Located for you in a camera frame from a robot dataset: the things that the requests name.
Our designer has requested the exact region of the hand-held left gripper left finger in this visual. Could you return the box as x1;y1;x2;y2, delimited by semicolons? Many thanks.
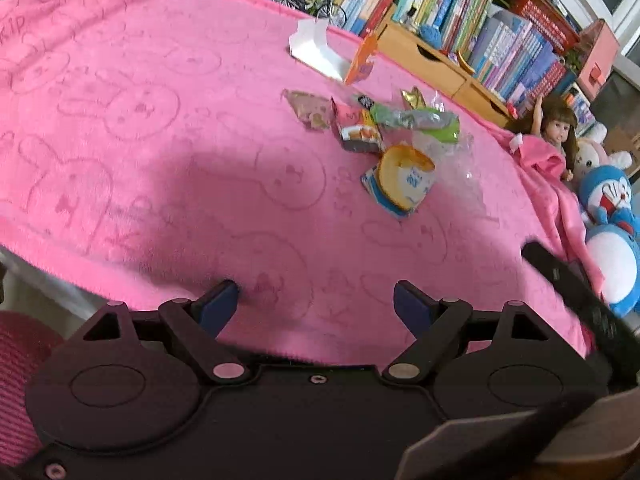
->
80;279;252;387

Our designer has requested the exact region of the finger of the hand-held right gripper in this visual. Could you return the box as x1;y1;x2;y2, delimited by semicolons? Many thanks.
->
522;241;592;309

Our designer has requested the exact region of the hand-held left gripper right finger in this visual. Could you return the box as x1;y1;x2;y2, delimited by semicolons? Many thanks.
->
382;280;550;386

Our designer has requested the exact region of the clear plastic bag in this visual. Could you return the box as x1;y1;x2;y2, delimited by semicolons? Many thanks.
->
415;132;489;212

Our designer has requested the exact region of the green snack wrapper black label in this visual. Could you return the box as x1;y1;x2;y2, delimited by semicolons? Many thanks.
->
356;92;461;144

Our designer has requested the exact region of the row of small thin books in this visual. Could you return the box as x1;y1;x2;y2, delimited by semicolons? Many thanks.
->
562;82;597;127

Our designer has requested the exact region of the row of blue green books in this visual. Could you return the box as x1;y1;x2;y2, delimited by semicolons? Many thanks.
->
400;0;579;107

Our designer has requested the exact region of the blue cat plush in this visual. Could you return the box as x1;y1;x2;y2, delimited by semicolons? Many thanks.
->
579;165;640;319

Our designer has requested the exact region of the white bunny plush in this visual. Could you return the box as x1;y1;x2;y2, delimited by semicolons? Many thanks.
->
572;122;634;187

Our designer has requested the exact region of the brown haired doll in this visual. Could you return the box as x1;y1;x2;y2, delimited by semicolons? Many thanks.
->
514;95;582;182

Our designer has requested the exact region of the pink bunny printed blanket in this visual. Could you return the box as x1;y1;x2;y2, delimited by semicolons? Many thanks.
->
0;0;607;367

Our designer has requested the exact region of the pink brown snack packet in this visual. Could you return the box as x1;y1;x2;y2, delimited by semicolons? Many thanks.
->
330;97;387;154

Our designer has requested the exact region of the small gold wrapper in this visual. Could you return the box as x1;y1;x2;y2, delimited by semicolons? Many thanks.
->
400;87;427;111

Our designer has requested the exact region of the red mesh chair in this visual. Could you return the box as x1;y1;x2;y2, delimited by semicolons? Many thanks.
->
0;310;67;467

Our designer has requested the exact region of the pink box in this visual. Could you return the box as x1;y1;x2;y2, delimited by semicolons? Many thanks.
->
575;19;622;104

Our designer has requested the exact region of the brown crumpled wrapper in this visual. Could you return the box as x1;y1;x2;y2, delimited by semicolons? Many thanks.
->
282;89;334;132

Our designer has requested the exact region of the wooden drawer organizer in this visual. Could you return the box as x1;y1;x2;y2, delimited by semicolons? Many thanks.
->
375;5;514;128

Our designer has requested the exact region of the red plastic basket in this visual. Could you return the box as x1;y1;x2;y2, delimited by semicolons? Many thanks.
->
510;0;582;56

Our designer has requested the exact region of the orange white paper carton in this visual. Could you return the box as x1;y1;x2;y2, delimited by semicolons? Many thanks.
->
288;19;379;86

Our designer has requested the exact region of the miniature black bicycle model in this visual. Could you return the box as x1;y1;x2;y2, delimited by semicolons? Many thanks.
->
271;0;348;29

